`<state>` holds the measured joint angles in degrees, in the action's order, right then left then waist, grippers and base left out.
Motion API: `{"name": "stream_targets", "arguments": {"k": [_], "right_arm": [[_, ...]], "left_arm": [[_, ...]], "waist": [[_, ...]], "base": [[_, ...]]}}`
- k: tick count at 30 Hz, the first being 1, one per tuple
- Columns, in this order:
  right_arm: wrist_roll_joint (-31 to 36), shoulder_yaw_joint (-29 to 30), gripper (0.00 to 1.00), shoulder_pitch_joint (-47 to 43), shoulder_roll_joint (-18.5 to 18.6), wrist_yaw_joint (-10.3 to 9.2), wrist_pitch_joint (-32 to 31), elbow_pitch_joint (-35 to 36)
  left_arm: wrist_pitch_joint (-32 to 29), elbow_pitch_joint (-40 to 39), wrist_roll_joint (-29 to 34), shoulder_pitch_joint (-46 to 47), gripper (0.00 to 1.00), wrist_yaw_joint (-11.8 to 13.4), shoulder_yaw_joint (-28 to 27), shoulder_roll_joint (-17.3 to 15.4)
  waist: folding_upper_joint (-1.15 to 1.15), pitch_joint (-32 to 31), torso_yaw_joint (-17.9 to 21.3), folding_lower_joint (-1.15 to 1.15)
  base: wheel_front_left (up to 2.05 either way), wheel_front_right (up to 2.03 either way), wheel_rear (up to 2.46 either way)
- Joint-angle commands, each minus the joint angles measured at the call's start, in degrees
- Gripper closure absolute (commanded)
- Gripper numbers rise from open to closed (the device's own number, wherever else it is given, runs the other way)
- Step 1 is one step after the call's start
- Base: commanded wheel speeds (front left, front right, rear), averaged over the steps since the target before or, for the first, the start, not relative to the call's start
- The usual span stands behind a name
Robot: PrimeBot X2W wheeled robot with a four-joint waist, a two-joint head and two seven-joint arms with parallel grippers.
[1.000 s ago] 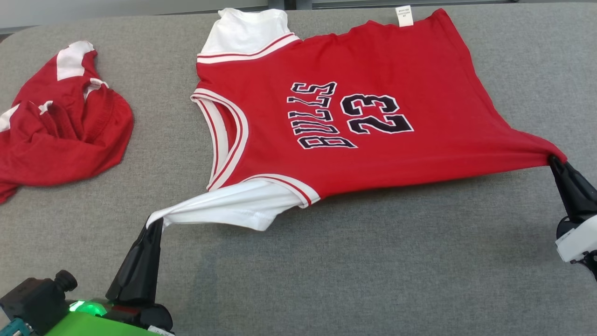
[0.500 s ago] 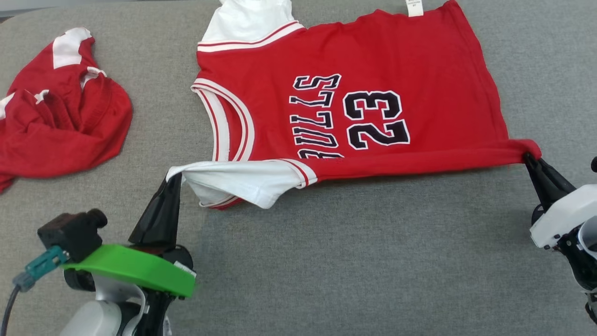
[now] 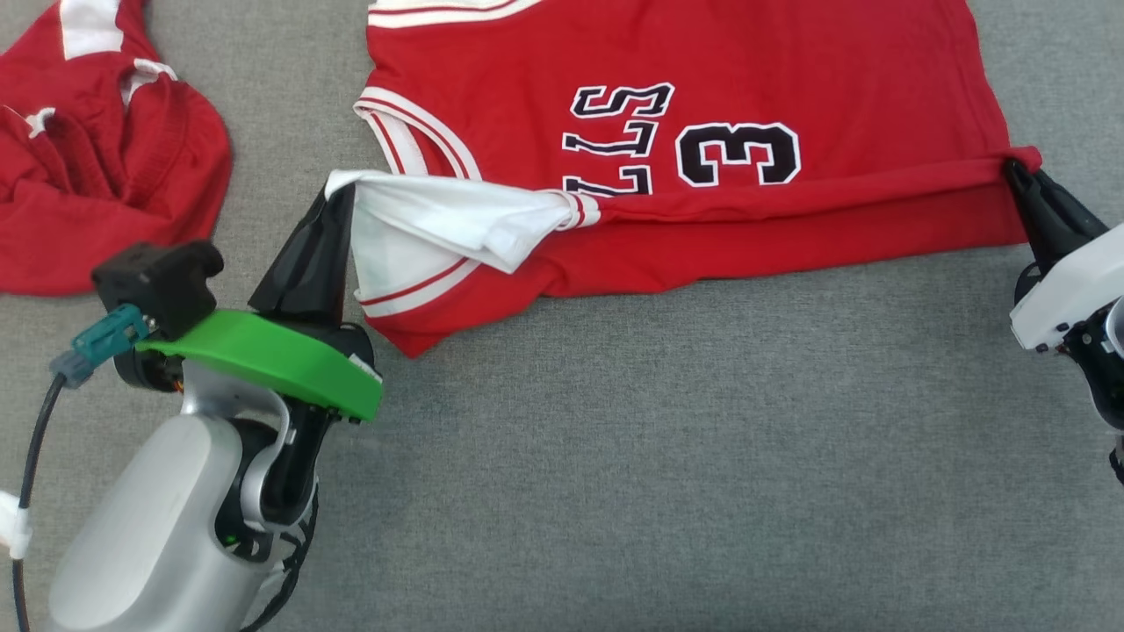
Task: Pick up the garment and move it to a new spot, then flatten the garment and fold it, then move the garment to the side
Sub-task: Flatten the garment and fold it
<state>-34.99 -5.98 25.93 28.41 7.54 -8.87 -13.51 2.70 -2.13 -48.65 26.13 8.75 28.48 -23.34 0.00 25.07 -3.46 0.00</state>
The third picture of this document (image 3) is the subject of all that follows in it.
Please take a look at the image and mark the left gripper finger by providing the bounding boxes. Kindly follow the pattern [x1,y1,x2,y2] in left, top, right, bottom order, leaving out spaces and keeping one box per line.
[249,197,326,315]
[299,183,357,321]

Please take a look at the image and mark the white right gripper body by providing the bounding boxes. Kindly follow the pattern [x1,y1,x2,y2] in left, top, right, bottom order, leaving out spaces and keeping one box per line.
[1010,224,1124,354]

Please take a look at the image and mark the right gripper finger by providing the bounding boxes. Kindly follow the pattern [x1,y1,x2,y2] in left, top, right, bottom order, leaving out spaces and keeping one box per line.
[1004,158,1068,273]
[1032,169,1109,255]

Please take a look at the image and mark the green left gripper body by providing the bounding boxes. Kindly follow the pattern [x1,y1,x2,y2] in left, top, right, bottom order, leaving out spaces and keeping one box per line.
[136,309,385,424]

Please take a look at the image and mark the teal left camera connector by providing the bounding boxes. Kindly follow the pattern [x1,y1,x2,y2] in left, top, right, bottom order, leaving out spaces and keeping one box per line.
[50,303,152,390]

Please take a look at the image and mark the grey fabric sofa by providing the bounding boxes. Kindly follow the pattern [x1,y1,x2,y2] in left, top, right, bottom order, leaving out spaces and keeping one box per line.
[0,0,1124,632]

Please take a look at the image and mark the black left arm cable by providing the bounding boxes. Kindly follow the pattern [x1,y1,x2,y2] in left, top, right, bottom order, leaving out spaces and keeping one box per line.
[11,373,71,632]

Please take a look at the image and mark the white cable tag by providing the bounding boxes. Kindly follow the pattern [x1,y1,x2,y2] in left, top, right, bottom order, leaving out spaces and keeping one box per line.
[0,490,33,560]

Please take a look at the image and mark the red basketball shorts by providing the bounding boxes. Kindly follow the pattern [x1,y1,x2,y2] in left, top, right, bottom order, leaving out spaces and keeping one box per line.
[0,0,234,297]

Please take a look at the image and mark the red basketball jersey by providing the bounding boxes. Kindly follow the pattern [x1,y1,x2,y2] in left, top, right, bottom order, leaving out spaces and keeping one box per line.
[325,0,1043,359]

